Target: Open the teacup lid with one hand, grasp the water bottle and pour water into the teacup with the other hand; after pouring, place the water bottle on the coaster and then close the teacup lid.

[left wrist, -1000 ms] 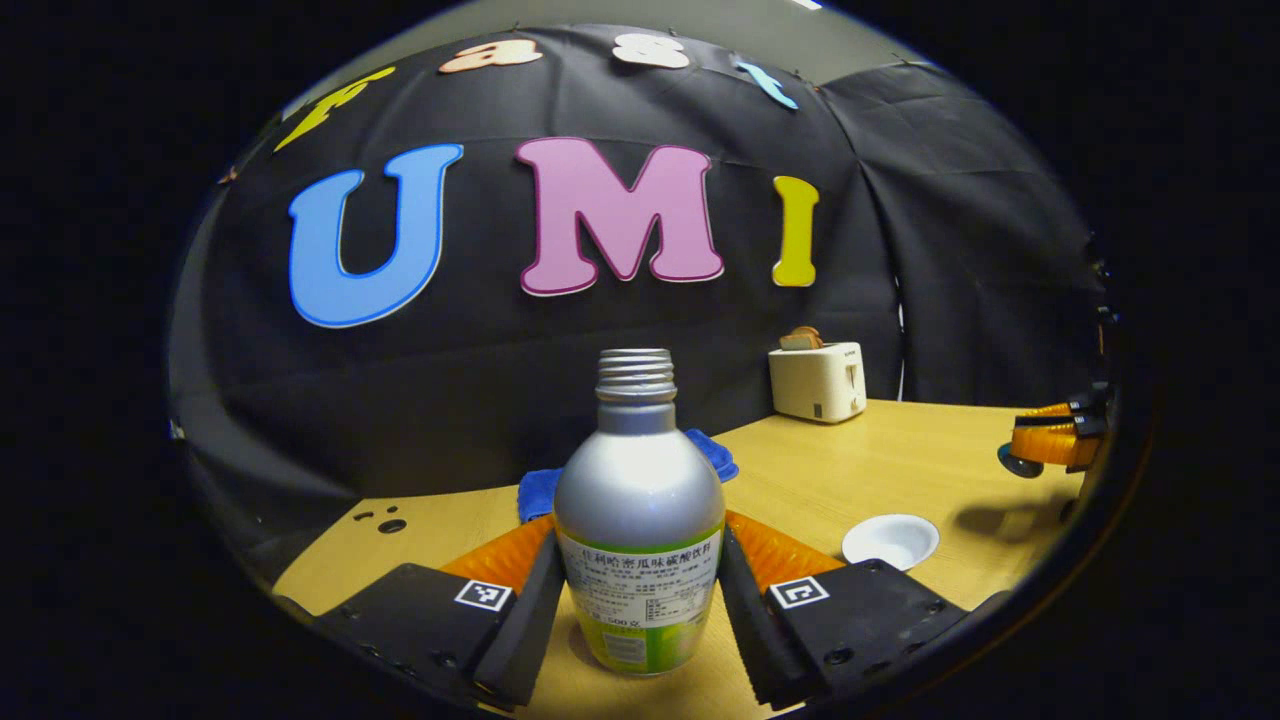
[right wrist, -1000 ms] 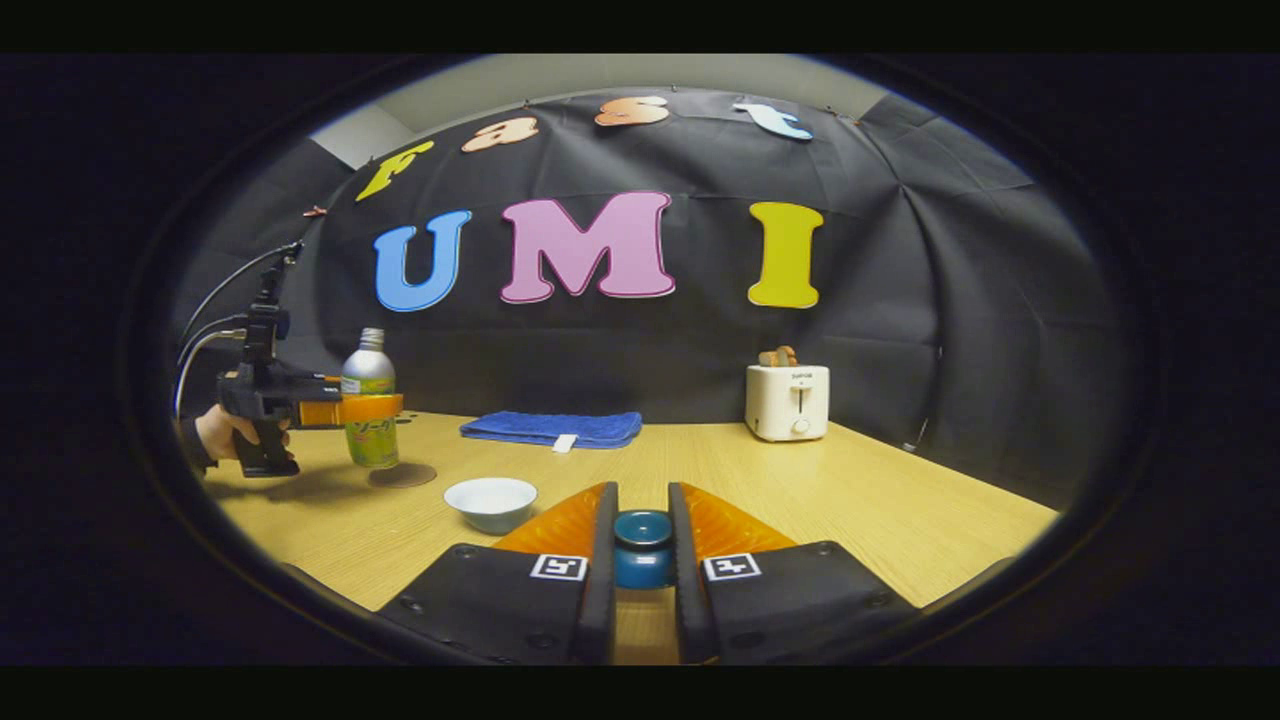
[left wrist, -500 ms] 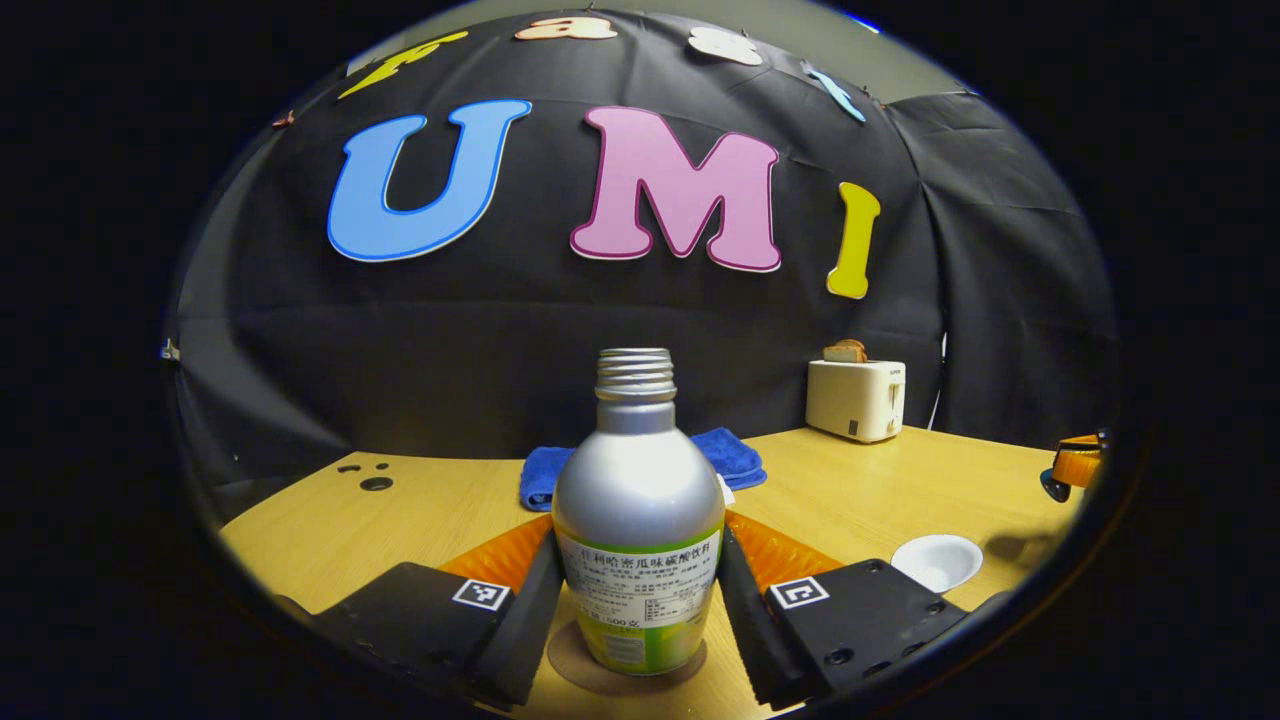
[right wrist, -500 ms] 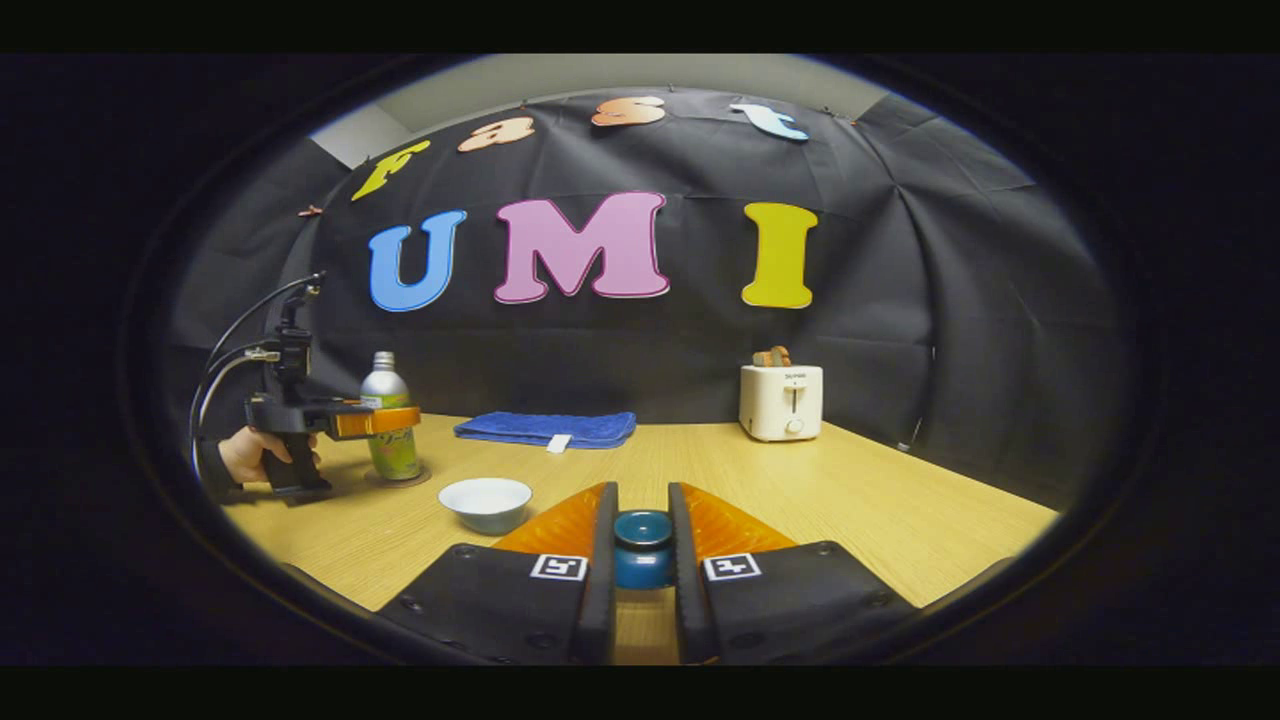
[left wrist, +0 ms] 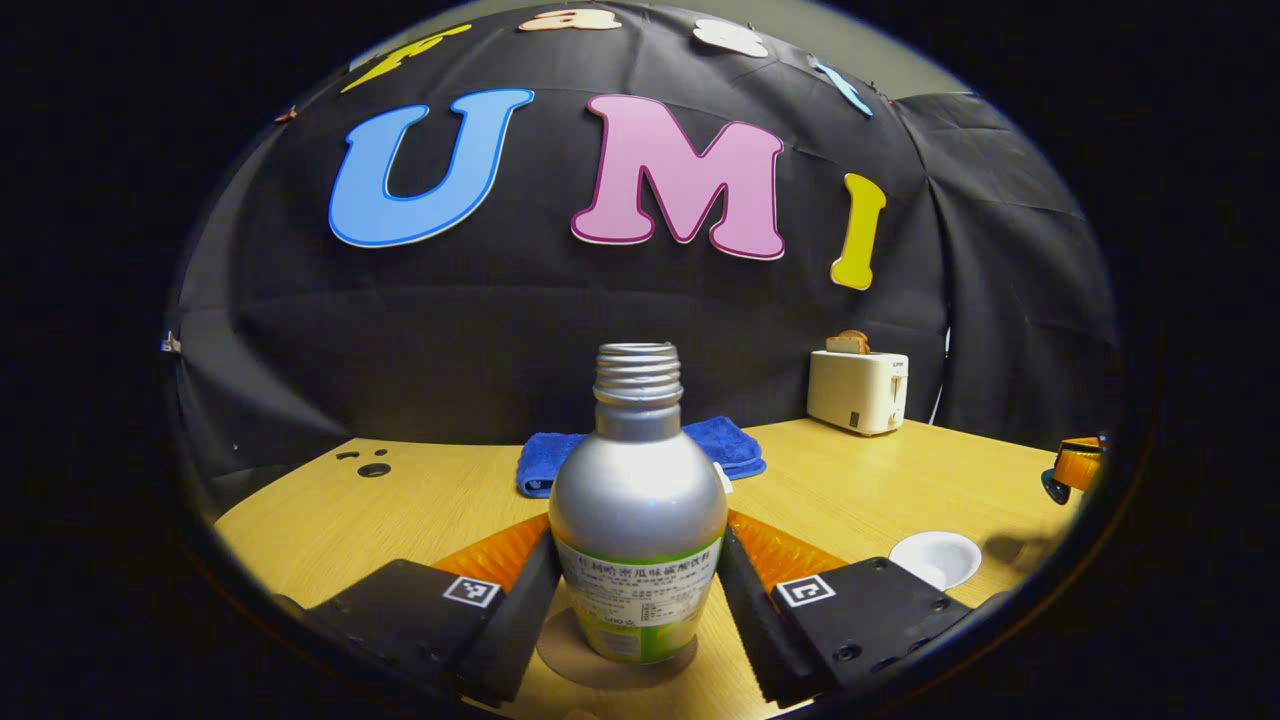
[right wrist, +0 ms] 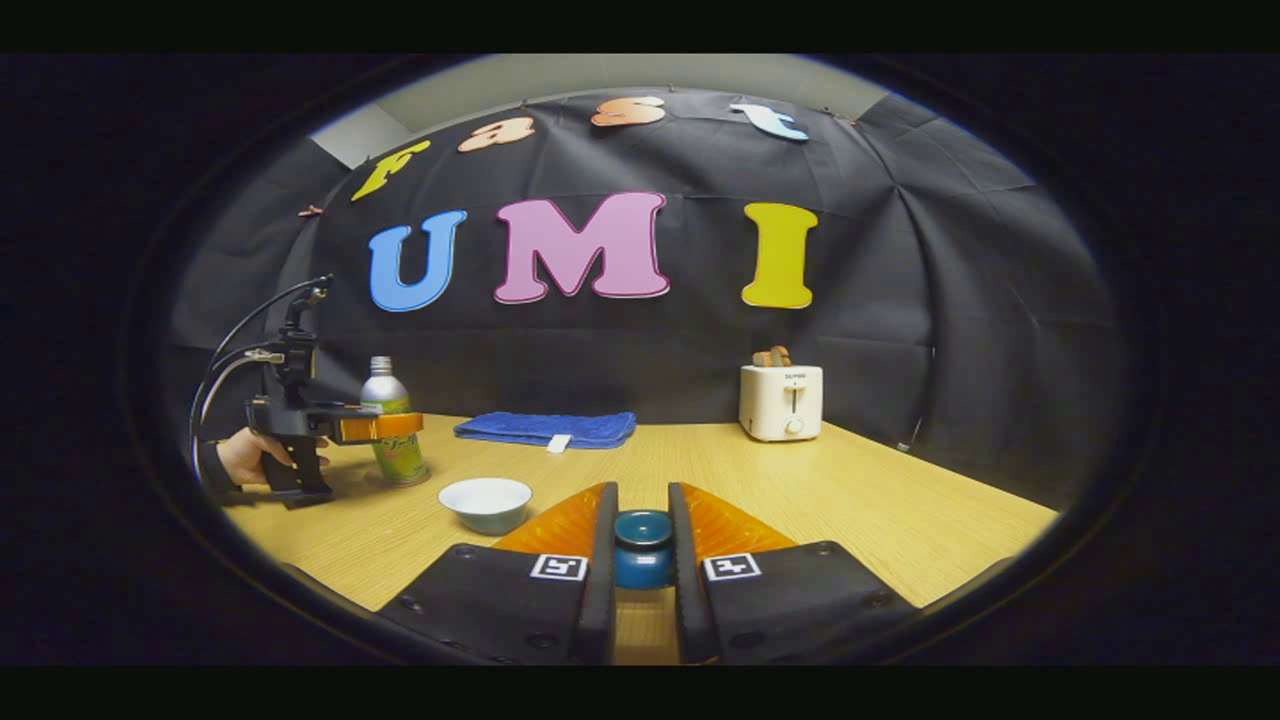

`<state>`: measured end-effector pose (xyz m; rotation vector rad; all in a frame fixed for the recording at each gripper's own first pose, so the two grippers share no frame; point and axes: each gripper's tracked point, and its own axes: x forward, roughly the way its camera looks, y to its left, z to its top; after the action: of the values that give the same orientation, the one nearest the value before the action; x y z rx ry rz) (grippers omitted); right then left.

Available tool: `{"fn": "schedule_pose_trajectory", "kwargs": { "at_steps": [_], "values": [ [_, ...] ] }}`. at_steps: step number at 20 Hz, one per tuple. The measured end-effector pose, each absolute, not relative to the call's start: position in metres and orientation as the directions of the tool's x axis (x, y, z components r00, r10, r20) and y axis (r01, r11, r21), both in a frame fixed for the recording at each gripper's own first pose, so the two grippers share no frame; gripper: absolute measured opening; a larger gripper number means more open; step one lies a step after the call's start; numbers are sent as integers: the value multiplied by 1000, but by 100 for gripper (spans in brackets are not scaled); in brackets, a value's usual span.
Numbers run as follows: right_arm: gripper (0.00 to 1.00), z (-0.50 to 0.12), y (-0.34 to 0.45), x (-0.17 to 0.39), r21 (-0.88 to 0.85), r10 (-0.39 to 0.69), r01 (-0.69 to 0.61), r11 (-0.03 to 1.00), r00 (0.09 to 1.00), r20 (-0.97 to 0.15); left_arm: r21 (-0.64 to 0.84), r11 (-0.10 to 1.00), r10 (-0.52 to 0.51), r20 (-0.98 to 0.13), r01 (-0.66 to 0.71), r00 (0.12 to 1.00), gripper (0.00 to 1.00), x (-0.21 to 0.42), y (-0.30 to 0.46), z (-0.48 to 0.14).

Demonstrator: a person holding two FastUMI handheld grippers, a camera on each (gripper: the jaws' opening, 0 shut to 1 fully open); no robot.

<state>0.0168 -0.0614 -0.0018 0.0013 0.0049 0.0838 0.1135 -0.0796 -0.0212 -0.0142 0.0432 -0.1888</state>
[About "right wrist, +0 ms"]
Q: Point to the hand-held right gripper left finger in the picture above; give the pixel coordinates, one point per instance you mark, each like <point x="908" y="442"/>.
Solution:
<point x="598" y="600"/>

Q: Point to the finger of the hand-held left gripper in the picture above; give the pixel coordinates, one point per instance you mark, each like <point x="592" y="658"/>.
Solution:
<point x="380" y="427"/>

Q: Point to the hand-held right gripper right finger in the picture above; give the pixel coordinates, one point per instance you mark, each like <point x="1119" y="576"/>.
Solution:
<point x="690" y="600"/>

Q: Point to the silver green water bottle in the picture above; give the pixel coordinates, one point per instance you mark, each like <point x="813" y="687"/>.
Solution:
<point x="388" y="392"/>

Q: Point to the teal teacup lid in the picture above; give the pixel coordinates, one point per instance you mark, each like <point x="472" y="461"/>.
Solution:
<point x="643" y="550"/>

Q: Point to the teal teacup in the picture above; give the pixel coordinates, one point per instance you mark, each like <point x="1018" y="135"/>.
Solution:
<point x="487" y="505"/>

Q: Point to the blue towel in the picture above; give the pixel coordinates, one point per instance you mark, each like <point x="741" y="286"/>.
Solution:
<point x="545" y="428"/>

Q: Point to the white toaster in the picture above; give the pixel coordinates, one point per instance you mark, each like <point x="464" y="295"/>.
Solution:
<point x="780" y="402"/>

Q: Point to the toast slice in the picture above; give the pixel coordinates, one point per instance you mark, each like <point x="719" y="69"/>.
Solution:
<point x="771" y="357"/>

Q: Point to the black backdrop cloth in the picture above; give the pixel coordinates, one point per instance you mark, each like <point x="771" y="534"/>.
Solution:
<point x="900" y="300"/>

